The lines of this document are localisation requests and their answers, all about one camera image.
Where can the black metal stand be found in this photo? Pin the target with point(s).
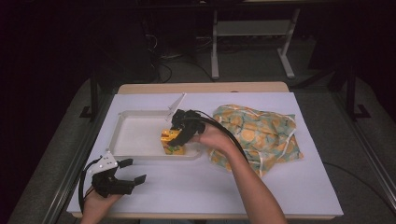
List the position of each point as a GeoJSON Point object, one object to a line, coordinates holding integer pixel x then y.
{"type": "Point", "coordinates": [91, 96]}
{"type": "Point", "coordinates": [353, 93]}

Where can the person's right hand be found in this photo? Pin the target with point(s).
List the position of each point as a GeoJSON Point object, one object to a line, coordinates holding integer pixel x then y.
{"type": "Point", "coordinates": [214, 138]}

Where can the lemon print cloth bag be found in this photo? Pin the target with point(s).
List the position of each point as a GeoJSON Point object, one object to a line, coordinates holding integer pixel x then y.
{"type": "Point", "coordinates": [258, 133]}

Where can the white metal stand frame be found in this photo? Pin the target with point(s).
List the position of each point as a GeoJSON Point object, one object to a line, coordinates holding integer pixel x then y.
{"type": "Point", "coordinates": [252, 29]}

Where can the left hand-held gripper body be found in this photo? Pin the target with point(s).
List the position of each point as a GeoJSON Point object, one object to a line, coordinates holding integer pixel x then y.
{"type": "Point", "coordinates": [106, 182]}

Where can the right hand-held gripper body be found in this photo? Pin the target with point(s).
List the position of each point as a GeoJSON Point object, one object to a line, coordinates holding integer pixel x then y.
{"type": "Point", "coordinates": [190, 123]}

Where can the white plastic tray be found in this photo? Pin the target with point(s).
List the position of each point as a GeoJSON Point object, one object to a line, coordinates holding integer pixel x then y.
{"type": "Point", "coordinates": [140, 137]}

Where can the person's left hand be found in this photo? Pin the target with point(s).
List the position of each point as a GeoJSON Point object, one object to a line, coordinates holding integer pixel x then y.
{"type": "Point", "coordinates": [98, 207]}

